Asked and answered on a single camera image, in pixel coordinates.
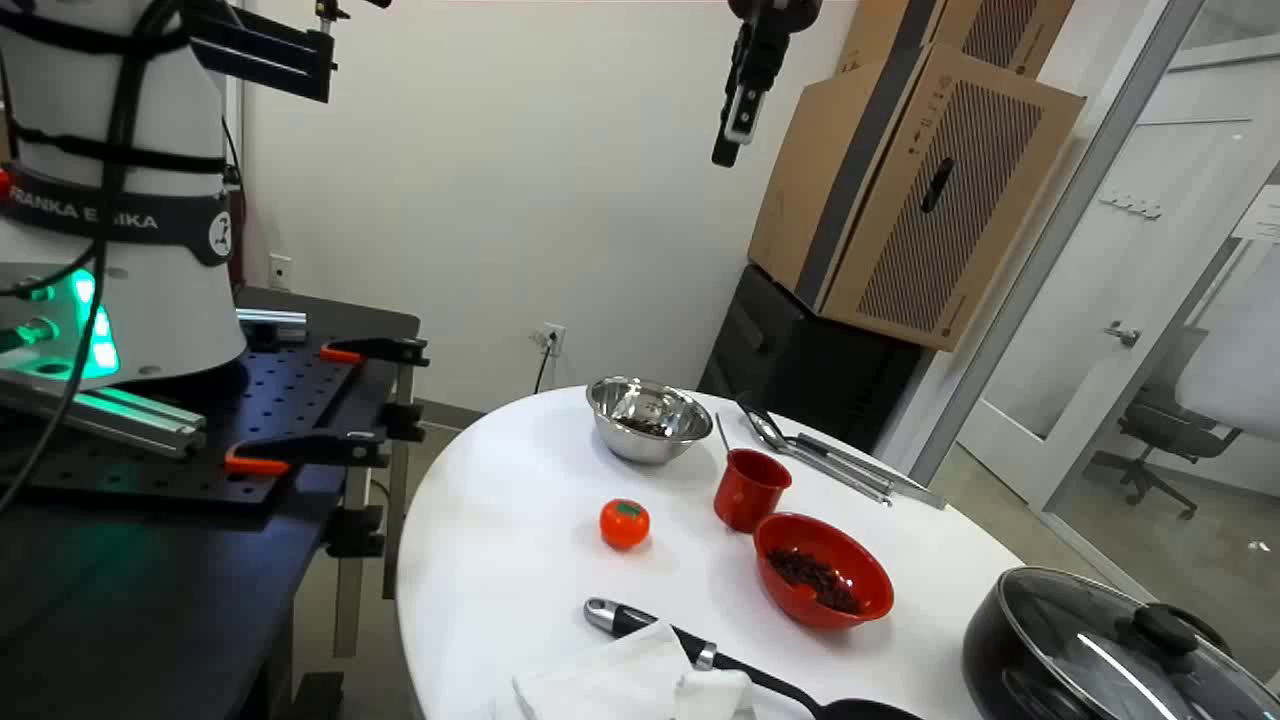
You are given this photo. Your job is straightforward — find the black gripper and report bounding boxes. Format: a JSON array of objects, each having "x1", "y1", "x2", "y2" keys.
[{"x1": 709, "y1": 0, "x2": 825, "y2": 173}]

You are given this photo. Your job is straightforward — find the large brown cardboard box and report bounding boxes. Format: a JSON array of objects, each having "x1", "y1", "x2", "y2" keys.
[{"x1": 744, "y1": 0, "x2": 1088, "y2": 358}]

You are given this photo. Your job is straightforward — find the small brown cardboard box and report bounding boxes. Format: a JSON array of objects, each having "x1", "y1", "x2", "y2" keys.
[{"x1": 841, "y1": 0, "x2": 1078, "y2": 79}]

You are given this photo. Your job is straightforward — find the stainless steel bowl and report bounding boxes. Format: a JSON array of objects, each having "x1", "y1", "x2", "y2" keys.
[{"x1": 584, "y1": 371, "x2": 718, "y2": 467}]

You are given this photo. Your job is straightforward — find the metal kitchen tongs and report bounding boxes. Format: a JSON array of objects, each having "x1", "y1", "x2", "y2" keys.
[{"x1": 735, "y1": 405, "x2": 939, "y2": 513}]

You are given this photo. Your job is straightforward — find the red plastic cup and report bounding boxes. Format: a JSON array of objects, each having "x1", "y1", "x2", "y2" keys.
[{"x1": 709, "y1": 445, "x2": 794, "y2": 535}]

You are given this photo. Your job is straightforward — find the orange toy tomato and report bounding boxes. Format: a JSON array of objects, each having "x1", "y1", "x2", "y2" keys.
[{"x1": 594, "y1": 496, "x2": 656, "y2": 556}]

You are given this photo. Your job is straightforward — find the short orange-tipped black clamp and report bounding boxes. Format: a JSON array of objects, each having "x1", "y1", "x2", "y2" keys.
[{"x1": 315, "y1": 334, "x2": 435, "y2": 371}]

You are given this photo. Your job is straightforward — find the red bowl with dark food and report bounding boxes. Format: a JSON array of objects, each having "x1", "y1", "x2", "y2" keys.
[{"x1": 747, "y1": 507, "x2": 901, "y2": 636}]

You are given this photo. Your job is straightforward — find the grey office chair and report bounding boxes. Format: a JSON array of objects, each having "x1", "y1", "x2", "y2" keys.
[{"x1": 1088, "y1": 324, "x2": 1246, "y2": 526}]

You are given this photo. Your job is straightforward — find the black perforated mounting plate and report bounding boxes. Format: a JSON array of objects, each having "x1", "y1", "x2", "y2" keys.
[{"x1": 0, "y1": 336, "x2": 402, "y2": 513}]

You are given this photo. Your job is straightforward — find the long orange-tipped black clamp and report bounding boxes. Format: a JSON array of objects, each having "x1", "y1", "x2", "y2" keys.
[{"x1": 220, "y1": 398, "x2": 428, "y2": 484}]

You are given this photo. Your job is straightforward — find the black pot with lid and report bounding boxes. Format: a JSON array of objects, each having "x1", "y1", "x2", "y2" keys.
[{"x1": 958, "y1": 564, "x2": 1280, "y2": 720}]

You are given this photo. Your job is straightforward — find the glass pan lid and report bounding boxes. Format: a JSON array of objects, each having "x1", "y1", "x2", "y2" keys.
[{"x1": 996, "y1": 572, "x2": 1280, "y2": 720}]

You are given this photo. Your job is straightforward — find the black work table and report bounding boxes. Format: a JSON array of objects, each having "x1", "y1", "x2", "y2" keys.
[{"x1": 0, "y1": 286, "x2": 430, "y2": 720}]

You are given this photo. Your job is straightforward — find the white wall outlet with plug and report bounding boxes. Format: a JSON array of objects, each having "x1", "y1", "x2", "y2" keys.
[{"x1": 529, "y1": 321, "x2": 568, "y2": 398}]

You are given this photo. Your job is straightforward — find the grey metal door frame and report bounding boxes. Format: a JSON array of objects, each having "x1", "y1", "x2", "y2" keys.
[{"x1": 906, "y1": 0, "x2": 1207, "y2": 489}]

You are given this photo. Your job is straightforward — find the silver door handle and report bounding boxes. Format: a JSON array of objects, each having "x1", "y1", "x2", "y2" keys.
[{"x1": 1099, "y1": 315, "x2": 1148, "y2": 358}]

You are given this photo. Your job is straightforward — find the black camera on mount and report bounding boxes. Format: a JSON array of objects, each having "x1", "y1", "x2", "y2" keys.
[{"x1": 179, "y1": 0, "x2": 339, "y2": 108}]

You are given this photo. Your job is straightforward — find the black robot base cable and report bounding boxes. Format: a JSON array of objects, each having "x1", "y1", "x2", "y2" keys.
[{"x1": 0, "y1": 0, "x2": 183, "y2": 513}]

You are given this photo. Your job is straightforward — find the aluminium profile rail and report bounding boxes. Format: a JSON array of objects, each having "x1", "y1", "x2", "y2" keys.
[{"x1": 0, "y1": 364, "x2": 213, "y2": 465}]

